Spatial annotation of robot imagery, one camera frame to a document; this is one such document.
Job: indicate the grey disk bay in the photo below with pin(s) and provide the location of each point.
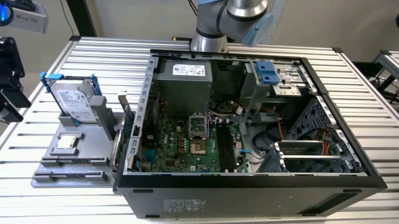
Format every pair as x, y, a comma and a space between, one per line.
298, 145

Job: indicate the green graphics card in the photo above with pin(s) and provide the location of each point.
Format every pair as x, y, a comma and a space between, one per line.
126, 121

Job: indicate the blue drive latch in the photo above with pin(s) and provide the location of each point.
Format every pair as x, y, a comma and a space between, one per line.
264, 72

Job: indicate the green motherboard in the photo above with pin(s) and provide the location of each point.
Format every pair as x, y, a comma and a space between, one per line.
173, 149

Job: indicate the black upright post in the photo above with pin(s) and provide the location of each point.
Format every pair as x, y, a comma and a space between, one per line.
81, 18

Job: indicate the dark RAM stick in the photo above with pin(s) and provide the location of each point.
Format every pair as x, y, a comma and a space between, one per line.
74, 160
70, 173

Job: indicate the hard disk in blue carrier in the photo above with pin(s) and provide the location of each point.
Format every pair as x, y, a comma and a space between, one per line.
72, 100

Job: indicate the CPU socket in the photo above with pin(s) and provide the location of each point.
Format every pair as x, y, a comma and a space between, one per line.
198, 147

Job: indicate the teal expansion slot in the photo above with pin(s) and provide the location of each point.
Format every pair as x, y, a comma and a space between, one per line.
149, 156

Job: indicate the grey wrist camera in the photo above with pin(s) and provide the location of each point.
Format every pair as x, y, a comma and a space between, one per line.
30, 19

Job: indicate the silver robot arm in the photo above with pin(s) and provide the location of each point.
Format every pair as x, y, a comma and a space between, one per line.
242, 14

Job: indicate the grey power supply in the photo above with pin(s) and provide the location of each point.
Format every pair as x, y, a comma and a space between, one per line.
182, 93

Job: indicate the silver CPU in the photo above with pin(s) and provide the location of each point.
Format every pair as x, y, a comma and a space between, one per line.
65, 141

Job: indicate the slatted metal side table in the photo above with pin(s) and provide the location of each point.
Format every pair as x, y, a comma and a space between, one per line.
389, 60

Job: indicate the grey parts rack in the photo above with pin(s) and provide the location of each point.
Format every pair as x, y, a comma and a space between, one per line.
93, 144

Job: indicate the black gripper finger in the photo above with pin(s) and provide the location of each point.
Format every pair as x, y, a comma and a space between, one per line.
10, 58

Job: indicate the black open PC case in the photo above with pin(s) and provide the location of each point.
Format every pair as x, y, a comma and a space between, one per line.
217, 198

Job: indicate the black RAM slot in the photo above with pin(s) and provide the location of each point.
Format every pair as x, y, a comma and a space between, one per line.
221, 144
229, 144

